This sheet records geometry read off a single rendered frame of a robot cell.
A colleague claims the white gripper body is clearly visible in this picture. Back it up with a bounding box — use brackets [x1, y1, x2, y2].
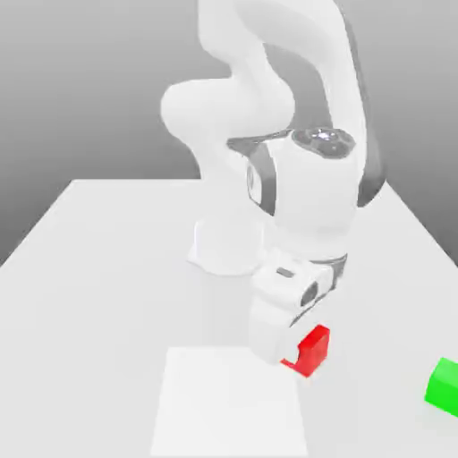
[247, 298, 319, 367]

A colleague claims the small red cube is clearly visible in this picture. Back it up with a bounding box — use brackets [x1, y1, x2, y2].
[279, 324, 331, 378]

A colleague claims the small green cube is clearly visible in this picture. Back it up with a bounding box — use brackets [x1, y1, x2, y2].
[424, 356, 458, 419]

